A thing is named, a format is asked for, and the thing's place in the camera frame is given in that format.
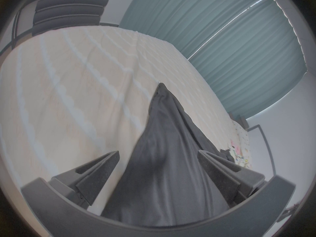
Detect white printed pyjama garment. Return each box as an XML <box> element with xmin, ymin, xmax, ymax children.
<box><xmin>228</xmin><ymin>145</ymin><xmax>252</xmax><ymax>169</ymax></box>

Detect black shorts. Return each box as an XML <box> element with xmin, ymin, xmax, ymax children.
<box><xmin>100</xmin><ymin>83</ymin><xmax>237</xmax><ymax>227</ymax></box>

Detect bed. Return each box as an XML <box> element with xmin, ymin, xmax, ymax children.
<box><xmin>0</xmin><ymin>25</ymin><xmax>276</xmax><ymax>217</ymax></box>

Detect blue-green curtain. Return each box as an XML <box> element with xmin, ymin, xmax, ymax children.
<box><xmin>188</xmin><ymin>0</ymin><xmax>308</xmax><ymax>119</ymax></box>
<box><xmin>118</xmin><ymin>0</ymin><xmax>268</xmax><ymax>60</ymax></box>

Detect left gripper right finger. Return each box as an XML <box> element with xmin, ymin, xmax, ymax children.
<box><xmin>197</xmin><ymin>150</ymin><xmax>266</xmax><ymax>202</ymax></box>

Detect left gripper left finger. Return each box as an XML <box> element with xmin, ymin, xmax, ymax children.
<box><xmin>51</xmin><ymin>151</ymin><xmax>120</xmax><ymax>206</ymax></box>

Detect grey bedside table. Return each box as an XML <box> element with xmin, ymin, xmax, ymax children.
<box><xmin>228</xmin><ymin>111</ymin><xmax>247</xmax><ymax>128</ymax></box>

